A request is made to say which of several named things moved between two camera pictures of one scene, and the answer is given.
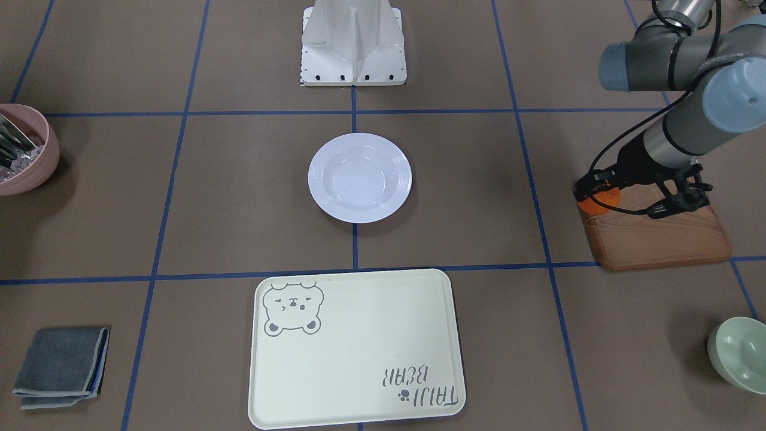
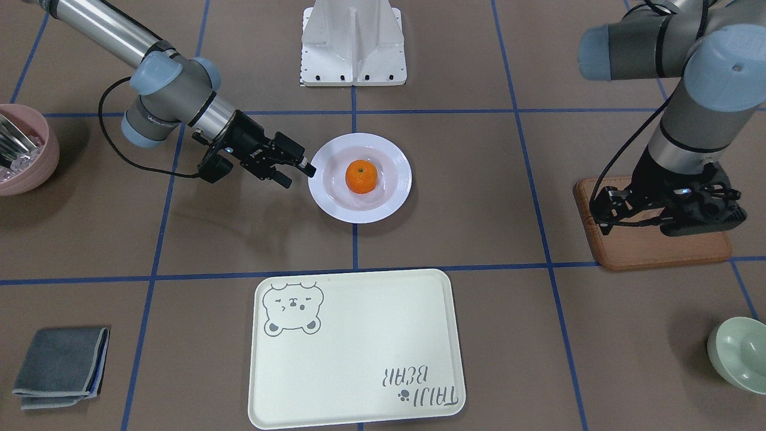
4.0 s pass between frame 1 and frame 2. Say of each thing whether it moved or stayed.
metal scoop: stayed
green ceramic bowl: stayed
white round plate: stayed
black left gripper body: moved
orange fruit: moved
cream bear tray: stayed
